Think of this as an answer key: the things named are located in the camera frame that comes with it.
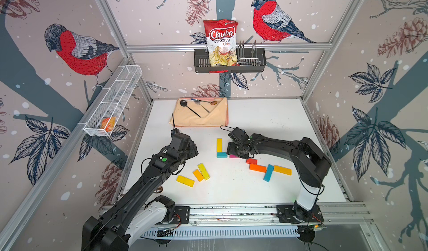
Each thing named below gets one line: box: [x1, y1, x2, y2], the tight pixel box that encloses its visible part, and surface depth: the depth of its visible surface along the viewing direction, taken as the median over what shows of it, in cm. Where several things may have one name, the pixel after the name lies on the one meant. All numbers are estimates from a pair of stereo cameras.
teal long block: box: [263, 163, 274, 183], surface depth 87 cm
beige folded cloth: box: [168, 97, 228, 127], surface depth 116 cm
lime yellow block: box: [197, 162, 211, 181], surface depth 88 cm
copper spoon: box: [153, 185, 164, 194], surface depth 83 cm
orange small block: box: [192, 169, 204, 183], surface depth 87 cm
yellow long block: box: [176, 175, 196, 188], surface depth 85 cm
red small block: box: [245, 157, 258, 166], surface depth 92 cm
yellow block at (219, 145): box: [216, 138, 223, 153], surface depth 97 cm
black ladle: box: [180, 99, 202, 118], surface depth 120 cm
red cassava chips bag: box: [203, 18, 240, 67], surface depth 85 cm
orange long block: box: [249, 163, 267, 173], surface depth 89 cm
